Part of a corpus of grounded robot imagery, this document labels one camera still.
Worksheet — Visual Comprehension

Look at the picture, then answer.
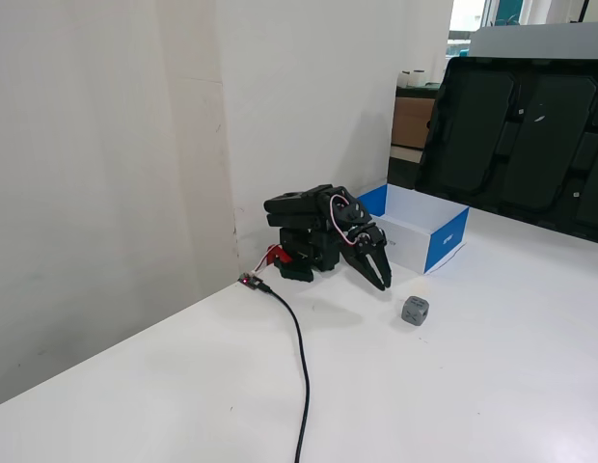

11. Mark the gray block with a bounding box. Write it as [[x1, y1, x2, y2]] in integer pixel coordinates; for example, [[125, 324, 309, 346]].
[[401, 294, 431, 329]]

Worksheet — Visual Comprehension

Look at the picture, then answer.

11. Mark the controller board with red led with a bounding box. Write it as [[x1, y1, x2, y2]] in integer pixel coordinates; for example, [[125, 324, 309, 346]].
[[236, 271, 274, 294]]

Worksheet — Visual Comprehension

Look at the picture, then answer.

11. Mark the red clamp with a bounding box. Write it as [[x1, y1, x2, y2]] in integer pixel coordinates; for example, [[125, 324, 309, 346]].
[[259, 244, 294, 266]]

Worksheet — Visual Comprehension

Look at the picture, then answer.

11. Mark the gray panel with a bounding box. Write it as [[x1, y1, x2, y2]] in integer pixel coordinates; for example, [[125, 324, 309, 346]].
[[470, 21, 598, 62]]

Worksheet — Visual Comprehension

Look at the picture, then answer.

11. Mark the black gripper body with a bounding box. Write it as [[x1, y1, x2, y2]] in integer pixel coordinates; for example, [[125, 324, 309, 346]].
[[344, 222, 388, 256]]

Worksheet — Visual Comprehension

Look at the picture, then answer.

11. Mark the white red servo wire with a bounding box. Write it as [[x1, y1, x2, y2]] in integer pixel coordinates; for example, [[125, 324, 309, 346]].
[[327, 192, 366, 245]]

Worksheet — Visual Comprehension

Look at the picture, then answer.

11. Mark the black usb cable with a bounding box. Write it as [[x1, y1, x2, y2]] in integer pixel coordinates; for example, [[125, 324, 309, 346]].
[[259, 282, 313, 463]]

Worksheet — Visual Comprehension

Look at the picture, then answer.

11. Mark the black plastic tray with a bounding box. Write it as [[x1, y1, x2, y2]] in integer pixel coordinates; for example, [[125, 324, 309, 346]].
[[413, 56, 598, 245]]

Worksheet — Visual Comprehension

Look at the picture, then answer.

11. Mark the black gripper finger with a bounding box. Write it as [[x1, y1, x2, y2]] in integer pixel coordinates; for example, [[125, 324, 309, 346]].
[[340, 245, 385, 291], [368, 245, 394, 290]]

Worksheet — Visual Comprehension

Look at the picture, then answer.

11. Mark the blue white cardboard box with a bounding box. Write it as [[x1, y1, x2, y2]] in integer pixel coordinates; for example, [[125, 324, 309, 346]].
[[355, 182, 471, 276]]

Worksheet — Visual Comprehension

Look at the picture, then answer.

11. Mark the brown cardboard box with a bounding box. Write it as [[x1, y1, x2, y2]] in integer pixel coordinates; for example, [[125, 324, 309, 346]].
[[392, 95, 436, 150]]

